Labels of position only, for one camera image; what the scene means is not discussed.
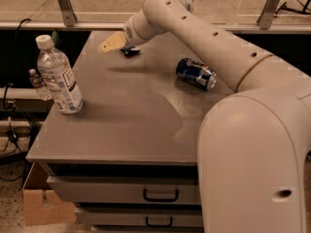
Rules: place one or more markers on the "small plastic bottle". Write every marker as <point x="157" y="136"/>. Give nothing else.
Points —
<point x="39" y="85"/>

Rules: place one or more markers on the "blue soda can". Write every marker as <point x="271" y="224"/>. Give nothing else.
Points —
<point x="196" y="73"/>

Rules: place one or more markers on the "grey drawer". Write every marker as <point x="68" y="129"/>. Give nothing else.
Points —
<point x="126" y="190"/>
<point x="139" y="217"/>

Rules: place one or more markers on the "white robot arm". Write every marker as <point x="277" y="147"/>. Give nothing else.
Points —
<point x="252" y="145"/>

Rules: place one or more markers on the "left metal bracket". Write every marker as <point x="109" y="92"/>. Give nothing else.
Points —
<point x="68" y="15"/>

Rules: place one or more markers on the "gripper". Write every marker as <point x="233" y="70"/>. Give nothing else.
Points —
<point x="130" y="33"/>

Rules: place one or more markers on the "cardboard box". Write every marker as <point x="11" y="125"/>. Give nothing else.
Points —
<point x="41" y="204"/>

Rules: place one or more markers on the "grey drawer cabinet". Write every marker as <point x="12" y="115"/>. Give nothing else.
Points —
<point x="138" y="121"/>

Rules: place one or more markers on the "dark blue rxbar wrapper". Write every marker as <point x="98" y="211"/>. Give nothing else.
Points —
<point x="130" y="50"/>

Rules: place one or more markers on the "clear plastic water bottle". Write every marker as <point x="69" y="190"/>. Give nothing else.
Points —
<point x="55" y="68"/>

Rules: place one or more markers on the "right metal bracket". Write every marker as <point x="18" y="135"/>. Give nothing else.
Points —
<point x="265" y="19"/>

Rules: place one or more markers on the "lower grey drawer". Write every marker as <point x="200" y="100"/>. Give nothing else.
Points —
<point x="139" y="217"/>

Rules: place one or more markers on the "upper grey drawer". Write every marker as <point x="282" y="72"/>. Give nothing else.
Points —
<point x="126" y="190"/>

